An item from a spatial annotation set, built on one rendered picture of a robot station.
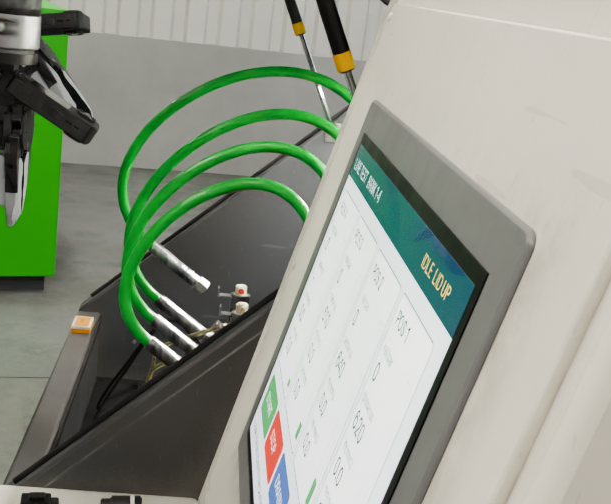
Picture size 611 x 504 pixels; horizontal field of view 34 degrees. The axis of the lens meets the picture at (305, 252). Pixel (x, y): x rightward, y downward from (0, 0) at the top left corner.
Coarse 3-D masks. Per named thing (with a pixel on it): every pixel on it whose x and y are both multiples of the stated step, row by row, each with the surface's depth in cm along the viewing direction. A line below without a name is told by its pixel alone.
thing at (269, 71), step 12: (240, 72) 132; (252, 72) 132; (264, 72) 132; (276, 72) 132; (288, 72) 132; (300, 72) 133; (312, 72) 133; (204, 84) 132; (216, 84) 132; (228, 84) 133; (324, 84) 133; (336, 84) 133; (180, 96) 133; (192, 96) 132; (348, 96) 134; (168, 108) 133; (180, 108) 133; (156, 120) 133; (144, 132) 133; (132, 144) 134; (132, 156) 134; (120, 168) 135; (120, 180) 135; (120, 192) 135; (120, 204) 136
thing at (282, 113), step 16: (256, 112) 126; (272, 112) 126; (288, 112) 126; (304, 112) 126; (224, 128) 126; (320, 128) 127; (336, 128) 127; (192, 144) 126; (176, 160) 126; (160, 176) 127; (144, 192) 127; (128, 224) 128; (144, 288) 130; (160, 304) 131; (176, 320) 132; (192, 320) 132; (208, 336) 133
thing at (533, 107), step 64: (448, 0) 75; (512, 0) 58; (576, 0) 48; (384, 64) 88; (448, 64) 66; (512, 64) 53; (576, 64) 44; (448, 128) 61; (512, 128) 49; (576, 128) 41; (320, 192) 98; (512, 192) 46; (576, 192) 39; (576, 256) 37; (512, 320) 41; (576, 320) 36; (256, 384) 97; (512, 384) 39; (576, 384) 35; (448, 448) 43; (512, 448) 37; (576, 448) 33
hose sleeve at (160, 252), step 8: (152, 248) 137; (160, 248) 138; (160, 256) 138; (168, 256) 138; (168, 264) 138; (176, 264) 138; (184, 264) 139; (176, 272) 139; (184, 272) 139; (192, 272) 139; (184, 280) 139; (192, 280) 139
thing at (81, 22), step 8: (48, 16) 144; (56, 16) 144; (64, 16) 143; (72, 16) 143; (80, 16) 144; (88, 16) 147; (48, 24) 144; (56, 24) 144; (64, 24) 143; (72, 24) 143; (80, 24) 144; (88, 24) 146; (48, 32) 146; (56, 32) 146; (64, 32) 145; (72, 32) 144; (80, 32) 145; (88, 32) 147
